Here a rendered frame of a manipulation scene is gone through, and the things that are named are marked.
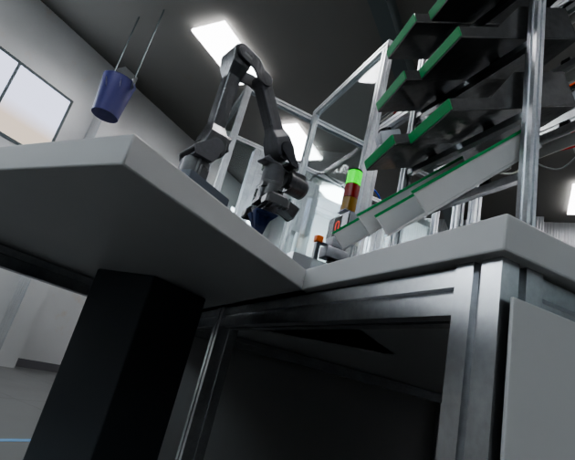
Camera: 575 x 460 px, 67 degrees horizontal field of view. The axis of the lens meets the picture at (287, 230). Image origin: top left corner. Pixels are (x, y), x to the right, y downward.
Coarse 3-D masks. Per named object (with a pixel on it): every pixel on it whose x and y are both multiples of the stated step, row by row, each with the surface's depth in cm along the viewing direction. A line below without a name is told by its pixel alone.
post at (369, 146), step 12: (384, 48) 164; (384, 60) 161; (384, 72) 159; (384, 84) 158; (372, 108) 156; (372, 120) 152; (372, 132) 151; (372, 144) 150; (360, 168) 148; (360, 192) 143; (360, 204) 142; (348, 252) 136
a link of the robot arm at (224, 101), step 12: (228, 60) 107; (240, 60) 106; (228, 72) 105; (240, 72) 106; (228, 84) 104; (216, 96) 106; (228, 96) 104; (216, 108) 102; (228, 108) 104; (216, 120) 101; (204, 132) 100; (216, 132) 99; (228, 144) 101
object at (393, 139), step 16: (384, 144) 89; (400, 144) 86; (432, 144) 89; (448, 144) 91; (480, 144) 95; (368, 160) 96; (384, 160) 93; (400, 160) 95; (416, 160) 97; (448, 160) 101
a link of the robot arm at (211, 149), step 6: (216, 138) 98; (198, 144) 95; (204, 144) 96; (210, 144) 97; (216, 144) 98; (222, 144) 99; (186, 150) 98; (192, 150) 97; (198, 150) 95; (204, 150) 96; (210, 150) 97; (216, 150) 98; (222, 150) 98; (180, 156) 100; (198, 156) 96; (204, 156) 95; (210, 156) 96; (216, 156) 97
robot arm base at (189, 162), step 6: (186, 156) 96; (192, 156) 96; (180, 162) 98; (186, 162) 95; (192, 162) 95; (198, 162) 95; (204, 162) 97; (180, 168) 96; (186, 168) 95; (192, 168) 95; (198, 168) 95; (204, 168) 96; (204, 174) 96
